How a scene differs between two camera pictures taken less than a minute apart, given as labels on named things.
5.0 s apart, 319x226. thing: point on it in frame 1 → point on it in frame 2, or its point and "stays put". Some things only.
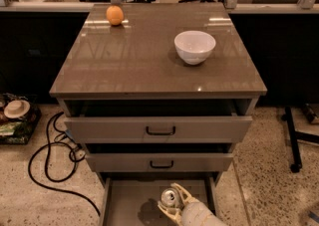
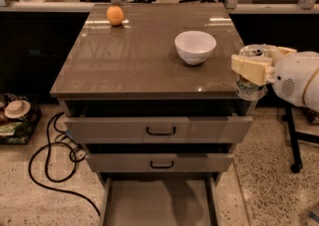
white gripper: [195, 212] → [291, 77]
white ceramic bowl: [194, 46] stays put
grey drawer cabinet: [159, 94] stays put
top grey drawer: [159, 121] stays put
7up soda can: [169, 198] → [245, 88]
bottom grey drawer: [134, 201] stays put
